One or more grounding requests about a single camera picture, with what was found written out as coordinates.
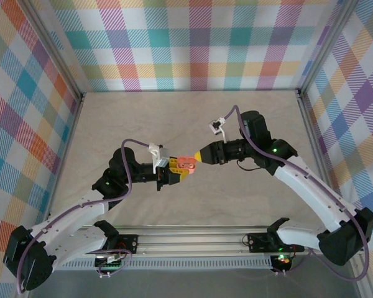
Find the pink earbud charging case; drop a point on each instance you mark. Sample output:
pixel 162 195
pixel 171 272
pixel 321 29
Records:
pixel 186 161

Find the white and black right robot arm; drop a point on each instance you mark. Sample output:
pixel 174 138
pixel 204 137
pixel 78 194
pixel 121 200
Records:
pixel 304 189

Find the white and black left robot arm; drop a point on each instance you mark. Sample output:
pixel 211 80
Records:
pixel 77 245

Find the small black controller board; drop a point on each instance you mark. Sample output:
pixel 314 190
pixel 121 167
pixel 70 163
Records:
pixel 283 262
pixel 112 264

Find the aluminium left side rail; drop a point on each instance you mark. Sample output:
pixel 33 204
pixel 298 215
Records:
pixel 70 136

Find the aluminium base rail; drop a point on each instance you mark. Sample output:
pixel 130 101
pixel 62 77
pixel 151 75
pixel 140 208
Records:
pixel 189 243

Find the aluminium right side rail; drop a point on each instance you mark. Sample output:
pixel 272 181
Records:
pixel 319 155

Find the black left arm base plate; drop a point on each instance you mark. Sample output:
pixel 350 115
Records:
pixel 127 243

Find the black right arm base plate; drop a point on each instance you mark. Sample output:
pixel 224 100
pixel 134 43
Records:
pixel 258 242

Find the aluminium right frame post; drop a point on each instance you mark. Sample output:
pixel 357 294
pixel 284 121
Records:
pixel 326 46

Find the aluminium frame post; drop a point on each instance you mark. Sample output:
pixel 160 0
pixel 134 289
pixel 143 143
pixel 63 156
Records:
pixel 54 52
pixel 326 46

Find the aluminium left frame post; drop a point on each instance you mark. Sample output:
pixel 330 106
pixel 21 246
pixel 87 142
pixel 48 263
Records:
pixel 54 52

